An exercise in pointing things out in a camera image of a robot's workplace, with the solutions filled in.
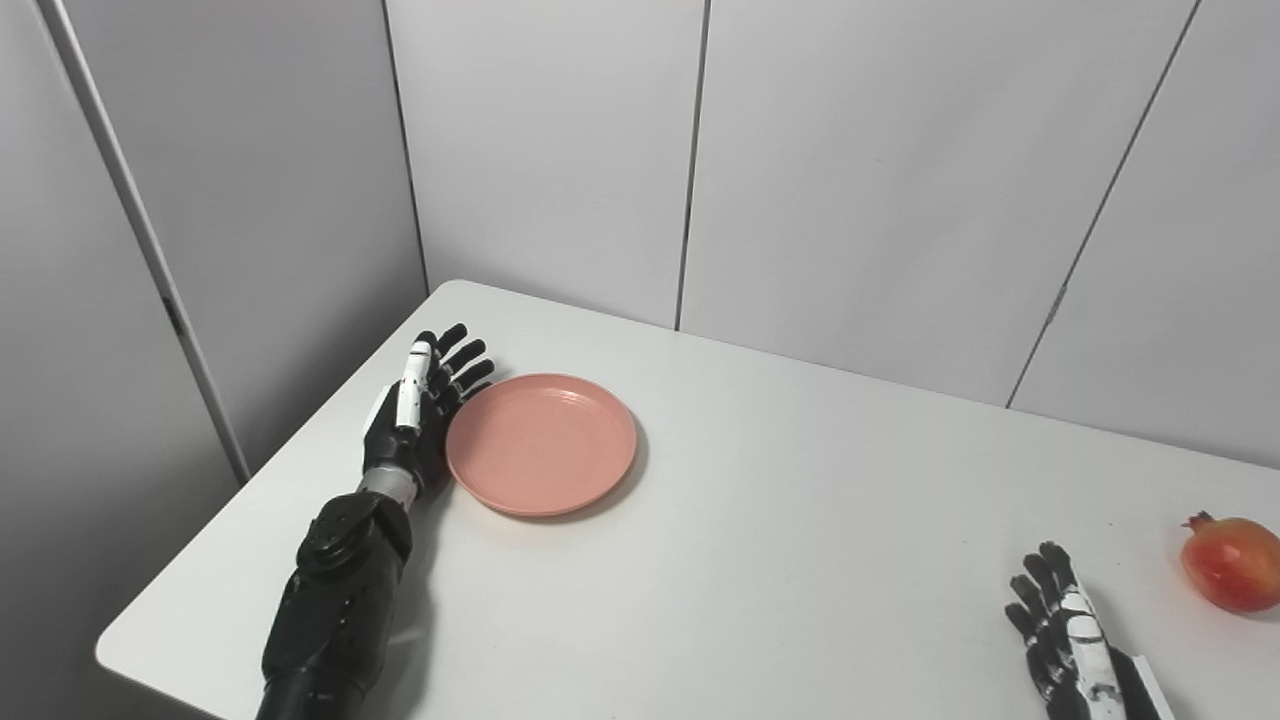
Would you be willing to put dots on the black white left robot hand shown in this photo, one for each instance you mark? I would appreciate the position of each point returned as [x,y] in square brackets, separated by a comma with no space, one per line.
[395,445]

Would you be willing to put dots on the pink round plate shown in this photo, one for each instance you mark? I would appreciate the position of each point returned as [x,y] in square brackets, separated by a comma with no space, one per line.
[540,445]

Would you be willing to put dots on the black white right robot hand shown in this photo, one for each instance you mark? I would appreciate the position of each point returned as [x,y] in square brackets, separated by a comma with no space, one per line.
[1080,650]

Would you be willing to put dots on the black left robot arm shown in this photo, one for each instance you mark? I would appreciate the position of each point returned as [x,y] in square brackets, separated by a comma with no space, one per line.
[335,600]

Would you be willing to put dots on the red pomegranate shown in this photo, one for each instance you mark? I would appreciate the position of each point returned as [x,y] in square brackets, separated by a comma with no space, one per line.
[1235,565]

